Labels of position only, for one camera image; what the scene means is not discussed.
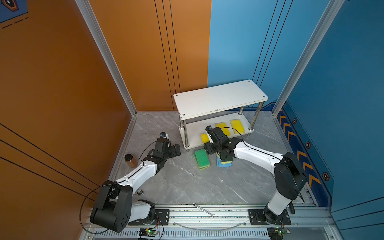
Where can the right aluminium corner post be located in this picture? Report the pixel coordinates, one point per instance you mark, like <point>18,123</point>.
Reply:
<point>328,16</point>

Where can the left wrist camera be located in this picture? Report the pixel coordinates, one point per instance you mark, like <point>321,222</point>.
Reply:
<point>164,135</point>

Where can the brown jar black lid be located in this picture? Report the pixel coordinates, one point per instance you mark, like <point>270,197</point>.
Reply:
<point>131,161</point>

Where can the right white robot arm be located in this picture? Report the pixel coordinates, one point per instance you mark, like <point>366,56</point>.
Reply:
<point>290,177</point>

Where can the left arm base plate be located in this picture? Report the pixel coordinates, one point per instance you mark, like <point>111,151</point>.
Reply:
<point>162,215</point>

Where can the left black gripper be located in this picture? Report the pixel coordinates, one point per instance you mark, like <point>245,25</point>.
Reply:
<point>174,154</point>

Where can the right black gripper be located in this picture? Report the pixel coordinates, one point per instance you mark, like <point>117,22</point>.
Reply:
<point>207,147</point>

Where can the white two-tier shelf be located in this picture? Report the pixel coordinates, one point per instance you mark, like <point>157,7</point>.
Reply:
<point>198,109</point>

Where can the circuit board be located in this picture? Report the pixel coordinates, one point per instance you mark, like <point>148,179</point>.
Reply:
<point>148,233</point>
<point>275,234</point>

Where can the left circuit board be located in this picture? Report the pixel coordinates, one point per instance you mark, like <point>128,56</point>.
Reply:
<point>148,233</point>

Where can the black handled screwdriver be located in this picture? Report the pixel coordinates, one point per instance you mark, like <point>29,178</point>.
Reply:
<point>292,208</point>

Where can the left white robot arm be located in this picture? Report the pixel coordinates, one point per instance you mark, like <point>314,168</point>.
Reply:
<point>114,207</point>

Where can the aluminium corner post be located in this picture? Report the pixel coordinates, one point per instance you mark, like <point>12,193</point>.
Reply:
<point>99,38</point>
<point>328,16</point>

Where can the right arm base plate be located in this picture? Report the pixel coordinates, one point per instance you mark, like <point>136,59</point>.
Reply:
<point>266,217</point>

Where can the right circuit board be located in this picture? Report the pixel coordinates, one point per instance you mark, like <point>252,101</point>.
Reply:
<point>275,234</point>

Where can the green yellow wavy sponge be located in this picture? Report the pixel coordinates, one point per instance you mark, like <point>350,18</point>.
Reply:
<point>227,160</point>

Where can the aluminium front rail frame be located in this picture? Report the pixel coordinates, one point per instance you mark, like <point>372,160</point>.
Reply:
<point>226,222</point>

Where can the blue sponge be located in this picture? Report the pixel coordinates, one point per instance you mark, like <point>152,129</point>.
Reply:
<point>220,165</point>

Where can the left aluminium corner post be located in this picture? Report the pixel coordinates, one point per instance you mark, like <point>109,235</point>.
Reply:
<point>99,38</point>

